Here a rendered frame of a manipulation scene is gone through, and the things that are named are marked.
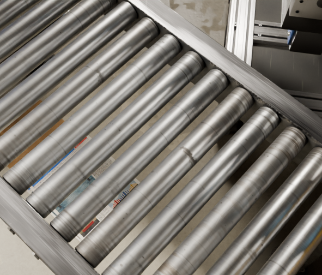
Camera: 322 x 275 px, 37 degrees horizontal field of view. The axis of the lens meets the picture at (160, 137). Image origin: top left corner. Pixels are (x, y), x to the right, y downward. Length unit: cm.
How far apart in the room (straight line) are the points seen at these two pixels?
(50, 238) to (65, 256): 4
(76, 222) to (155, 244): 14
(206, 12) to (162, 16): 108
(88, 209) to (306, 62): 114
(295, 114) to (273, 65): 80
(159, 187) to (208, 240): 13
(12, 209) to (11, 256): 84
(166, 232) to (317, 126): 36
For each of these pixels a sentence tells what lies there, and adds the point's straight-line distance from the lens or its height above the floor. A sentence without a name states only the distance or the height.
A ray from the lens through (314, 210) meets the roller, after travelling 92.
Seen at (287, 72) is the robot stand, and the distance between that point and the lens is 177.
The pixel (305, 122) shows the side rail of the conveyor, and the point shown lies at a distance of 98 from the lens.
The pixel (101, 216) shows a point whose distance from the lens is 169.
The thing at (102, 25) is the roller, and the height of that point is 80.
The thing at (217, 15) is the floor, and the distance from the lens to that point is 215.
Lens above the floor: 162
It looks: 64 degrees down
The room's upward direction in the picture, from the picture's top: 2 degrees clockwise
